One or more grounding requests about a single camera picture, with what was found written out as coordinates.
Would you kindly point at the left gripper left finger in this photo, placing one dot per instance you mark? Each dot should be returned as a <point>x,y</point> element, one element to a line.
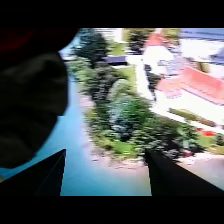
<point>43,180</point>

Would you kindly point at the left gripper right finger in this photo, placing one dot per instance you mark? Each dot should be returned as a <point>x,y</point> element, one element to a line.
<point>173,181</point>

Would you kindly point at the dark grey garment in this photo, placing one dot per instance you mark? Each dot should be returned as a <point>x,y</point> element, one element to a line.
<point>30,106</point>

